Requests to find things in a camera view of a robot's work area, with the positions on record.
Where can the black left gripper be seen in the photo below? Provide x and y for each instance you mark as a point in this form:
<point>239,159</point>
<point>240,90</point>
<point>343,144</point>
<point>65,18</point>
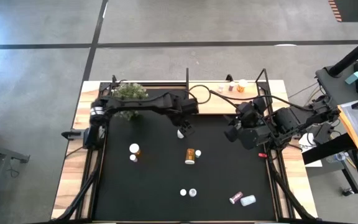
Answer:
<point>180,119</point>

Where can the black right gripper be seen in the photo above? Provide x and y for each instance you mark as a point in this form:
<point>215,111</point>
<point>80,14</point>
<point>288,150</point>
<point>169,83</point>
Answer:
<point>255,137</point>

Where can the small white opaque bottle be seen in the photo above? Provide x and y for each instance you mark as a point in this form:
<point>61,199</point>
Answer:
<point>180,134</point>

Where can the small blue bottle white cap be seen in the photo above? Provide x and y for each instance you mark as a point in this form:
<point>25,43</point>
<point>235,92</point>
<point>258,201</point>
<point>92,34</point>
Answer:
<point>198,153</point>

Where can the pink pill bottle white cap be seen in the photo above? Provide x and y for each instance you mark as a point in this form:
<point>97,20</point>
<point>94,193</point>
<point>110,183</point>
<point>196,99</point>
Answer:
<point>220,89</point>
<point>133,157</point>

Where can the large white opaque bottle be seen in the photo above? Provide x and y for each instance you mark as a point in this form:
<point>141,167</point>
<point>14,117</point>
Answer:
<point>192,192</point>

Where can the pink glitter bottle white cap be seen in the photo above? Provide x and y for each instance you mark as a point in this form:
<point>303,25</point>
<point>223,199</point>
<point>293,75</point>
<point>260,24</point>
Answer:
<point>236,197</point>

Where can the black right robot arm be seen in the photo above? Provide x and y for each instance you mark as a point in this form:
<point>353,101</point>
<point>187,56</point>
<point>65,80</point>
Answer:
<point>294,118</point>

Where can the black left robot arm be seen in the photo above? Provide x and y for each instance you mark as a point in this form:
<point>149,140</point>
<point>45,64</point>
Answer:
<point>141,105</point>

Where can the small red tool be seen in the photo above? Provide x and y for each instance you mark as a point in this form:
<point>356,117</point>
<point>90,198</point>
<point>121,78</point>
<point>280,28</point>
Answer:
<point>262,155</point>

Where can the black table mat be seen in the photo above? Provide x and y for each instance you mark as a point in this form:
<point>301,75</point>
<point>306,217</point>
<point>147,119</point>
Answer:
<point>154,186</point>

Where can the green plant in black pot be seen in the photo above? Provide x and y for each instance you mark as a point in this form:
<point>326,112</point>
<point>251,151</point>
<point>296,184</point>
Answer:
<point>129,91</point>

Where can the translucent white bottle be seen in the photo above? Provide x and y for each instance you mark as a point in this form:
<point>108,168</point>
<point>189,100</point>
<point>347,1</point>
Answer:
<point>248,200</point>

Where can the white paper sheet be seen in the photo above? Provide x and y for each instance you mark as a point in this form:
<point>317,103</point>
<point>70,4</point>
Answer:
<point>305,143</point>

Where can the clear water bottle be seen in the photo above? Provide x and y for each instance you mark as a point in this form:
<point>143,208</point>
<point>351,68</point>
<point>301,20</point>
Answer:
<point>337,157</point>

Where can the grey side table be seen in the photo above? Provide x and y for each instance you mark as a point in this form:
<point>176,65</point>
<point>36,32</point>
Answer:
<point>340,84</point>

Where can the teal block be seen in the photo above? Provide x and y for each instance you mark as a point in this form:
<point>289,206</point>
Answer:
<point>353,77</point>

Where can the black pole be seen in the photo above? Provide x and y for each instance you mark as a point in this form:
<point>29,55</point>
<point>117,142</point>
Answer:
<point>353,56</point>

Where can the black floor mat orange stripes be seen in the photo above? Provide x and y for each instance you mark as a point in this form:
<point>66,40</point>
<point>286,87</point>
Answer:
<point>353,9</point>

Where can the black aluminium rig frame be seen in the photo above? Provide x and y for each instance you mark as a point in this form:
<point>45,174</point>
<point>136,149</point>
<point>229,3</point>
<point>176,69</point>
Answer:
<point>278,186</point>

